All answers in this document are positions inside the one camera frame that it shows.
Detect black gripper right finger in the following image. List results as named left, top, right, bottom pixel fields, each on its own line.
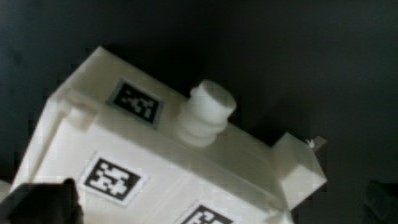
left=360, top=180, right=398, bottom=224

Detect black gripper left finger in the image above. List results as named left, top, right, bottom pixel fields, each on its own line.
left=0, top=178, right=83, bottom=224

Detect white cabinet body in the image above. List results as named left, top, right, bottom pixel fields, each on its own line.
left=14, top=49, right=327, bottom=224

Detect white cabinet top knob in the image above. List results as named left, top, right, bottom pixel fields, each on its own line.
left=174, top=80, right=236, bottom=148

